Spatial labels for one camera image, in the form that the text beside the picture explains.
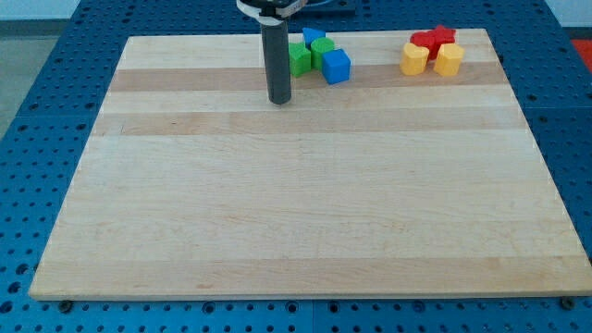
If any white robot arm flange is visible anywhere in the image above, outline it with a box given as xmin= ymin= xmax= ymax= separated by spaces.
xmin=236 ymin=0 xmax=308 ymax=26

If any yellow hexagon block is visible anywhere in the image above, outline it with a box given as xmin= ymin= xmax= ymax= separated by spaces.
xmin=434 ymin=43 xmax=465 ymax=77

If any green cube block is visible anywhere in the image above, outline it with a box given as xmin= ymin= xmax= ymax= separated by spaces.
xmin=289 ymin=43 xmax=312 ymax=78

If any black bolt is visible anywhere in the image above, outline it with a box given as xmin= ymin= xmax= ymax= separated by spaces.
xmin=57 ymin=300 xmax=73 ymax=314
xmin=560 ymin=297 xmax=576 ymax=311

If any blue cube block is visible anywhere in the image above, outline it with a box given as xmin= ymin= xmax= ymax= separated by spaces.
xmin=322 ymin=49 xmax=352 ymax=84

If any black bolt front right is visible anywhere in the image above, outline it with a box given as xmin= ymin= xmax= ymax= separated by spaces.
xmin=560 ymin=297 xmax=576 ymax=311

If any wooden board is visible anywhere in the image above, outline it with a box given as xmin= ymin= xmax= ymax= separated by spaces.
xmin=29 ymin=29 xmax=591 ymax=301

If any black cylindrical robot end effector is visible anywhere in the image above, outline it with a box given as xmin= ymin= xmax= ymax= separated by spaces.
xmin=261 ymin=20 xmax=291 ymax=105

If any red star block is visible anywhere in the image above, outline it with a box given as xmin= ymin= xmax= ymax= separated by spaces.
xmin=431 ymin=25 xmax=456 ymax=48

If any red heart block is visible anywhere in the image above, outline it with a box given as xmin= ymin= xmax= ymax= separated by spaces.
xmin=410 ymin=31 xmax=438 ymax=60

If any green cylinder block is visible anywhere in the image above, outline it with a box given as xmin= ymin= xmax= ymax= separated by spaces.
xmin=310 ymin=37 xmax=335 ymax=70

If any yellow heart block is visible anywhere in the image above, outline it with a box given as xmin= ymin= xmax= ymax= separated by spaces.
xmin=400 ymin=43 xmax=429 ymax=76

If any blue triangle block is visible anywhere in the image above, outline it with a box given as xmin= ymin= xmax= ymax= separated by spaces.
xmin=302 ymin=27 xmax=326 ymax=49

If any black bolt front left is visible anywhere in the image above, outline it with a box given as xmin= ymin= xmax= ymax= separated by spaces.
xmin=57 ymin=300 xmax=73 ymax=314

